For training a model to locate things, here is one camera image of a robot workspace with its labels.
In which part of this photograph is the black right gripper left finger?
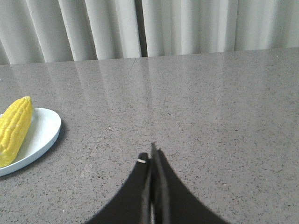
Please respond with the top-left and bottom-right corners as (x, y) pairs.
(87, 153), (151, 224)

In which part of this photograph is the white pleated curtain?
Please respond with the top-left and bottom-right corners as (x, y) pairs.
(0, 0), (299, 64)

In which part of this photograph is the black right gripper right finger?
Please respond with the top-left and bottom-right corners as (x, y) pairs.
(151, 143), (227, 224)

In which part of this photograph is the light blue round plate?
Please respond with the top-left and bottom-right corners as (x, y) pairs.
(0, 108), (61, 176)

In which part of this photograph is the yellow plastic corn cob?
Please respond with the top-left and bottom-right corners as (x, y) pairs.
(0, 96), (33, 167)

